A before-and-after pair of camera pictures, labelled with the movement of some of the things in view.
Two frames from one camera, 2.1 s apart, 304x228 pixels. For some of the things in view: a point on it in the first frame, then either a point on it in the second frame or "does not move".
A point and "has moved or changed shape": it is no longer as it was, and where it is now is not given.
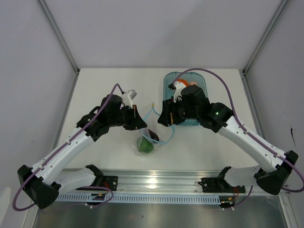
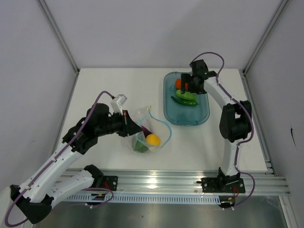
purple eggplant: x=153 y=136 → x=146 y=131
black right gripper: x=166 y=115 → x=186 y=78
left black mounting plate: x=110 y=182 does not move
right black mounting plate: x=211 y=185 does not move
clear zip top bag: x=154 y=132 has moved or changed shape
